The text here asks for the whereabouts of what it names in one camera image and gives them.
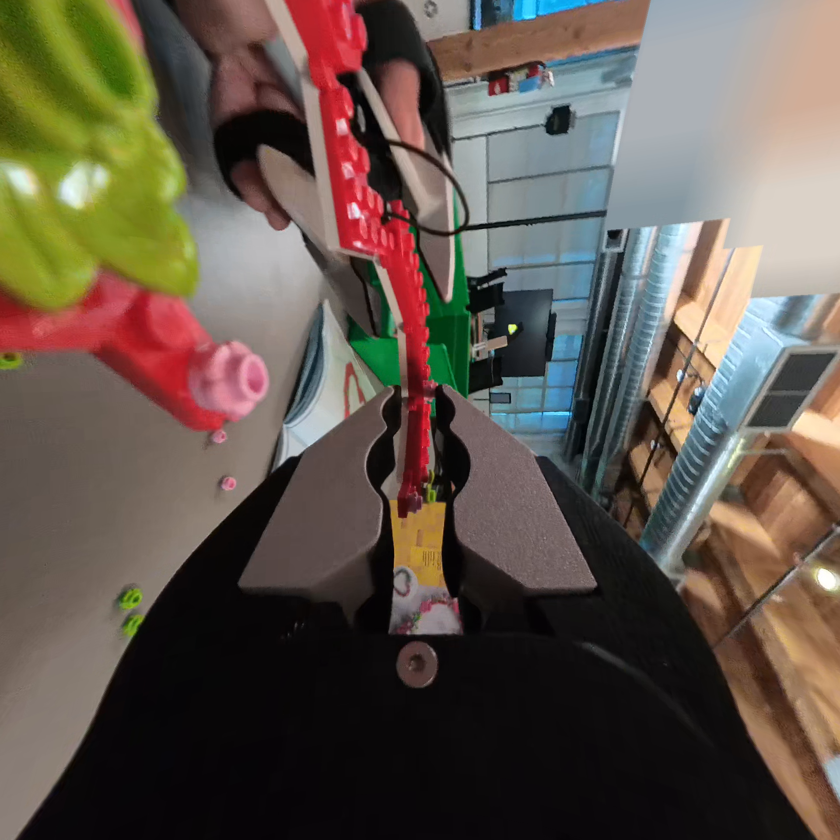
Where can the green lego parts bin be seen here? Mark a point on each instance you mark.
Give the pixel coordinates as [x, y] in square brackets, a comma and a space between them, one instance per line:
[453, 361]

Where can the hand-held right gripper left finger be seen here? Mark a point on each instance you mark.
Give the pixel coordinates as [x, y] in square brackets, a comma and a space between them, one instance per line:
[315, 518]

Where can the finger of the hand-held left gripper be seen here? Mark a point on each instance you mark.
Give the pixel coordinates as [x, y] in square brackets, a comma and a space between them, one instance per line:
[289, 190]
[433, 190]

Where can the person's left hand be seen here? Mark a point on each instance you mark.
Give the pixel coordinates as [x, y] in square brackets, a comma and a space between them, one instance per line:
[243, 72]

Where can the long spiral ventilation duct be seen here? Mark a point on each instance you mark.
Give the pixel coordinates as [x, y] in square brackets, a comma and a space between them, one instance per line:
[646, 341]

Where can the lego instruction booklet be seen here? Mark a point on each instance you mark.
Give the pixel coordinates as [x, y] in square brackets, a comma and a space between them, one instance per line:
[321, 387]

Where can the ventilation duct with grille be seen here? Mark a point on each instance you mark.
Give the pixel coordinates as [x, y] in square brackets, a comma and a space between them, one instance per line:
[715, 420]

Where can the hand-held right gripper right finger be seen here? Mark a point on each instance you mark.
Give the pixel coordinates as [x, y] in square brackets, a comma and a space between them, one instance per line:
[518, 518]

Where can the red lego bar with leaf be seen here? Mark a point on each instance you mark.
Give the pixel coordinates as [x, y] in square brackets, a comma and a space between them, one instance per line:
[131, 315]

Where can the black desk monitor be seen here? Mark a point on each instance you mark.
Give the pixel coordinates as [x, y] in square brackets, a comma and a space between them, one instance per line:
[528, 328]

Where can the red lego heart frame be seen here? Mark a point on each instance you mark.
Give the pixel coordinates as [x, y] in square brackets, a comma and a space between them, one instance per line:
[351, 170]

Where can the bright ceiling spotlight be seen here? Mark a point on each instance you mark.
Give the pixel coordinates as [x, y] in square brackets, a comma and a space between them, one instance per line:
[825, 577]

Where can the yellow lego box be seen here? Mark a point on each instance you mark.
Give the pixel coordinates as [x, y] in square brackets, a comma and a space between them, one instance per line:
[420, 551]

